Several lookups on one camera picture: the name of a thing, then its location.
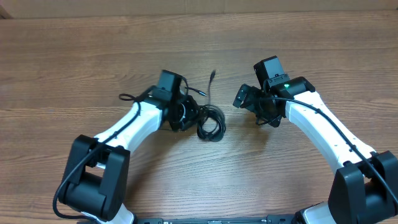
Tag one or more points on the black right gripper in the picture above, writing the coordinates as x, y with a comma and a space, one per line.
249, 98

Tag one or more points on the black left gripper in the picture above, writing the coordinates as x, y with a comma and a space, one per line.
189, 112

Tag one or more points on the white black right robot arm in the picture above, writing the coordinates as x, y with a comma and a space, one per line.
364, 189

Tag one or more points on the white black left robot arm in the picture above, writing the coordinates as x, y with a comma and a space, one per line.
94, 182

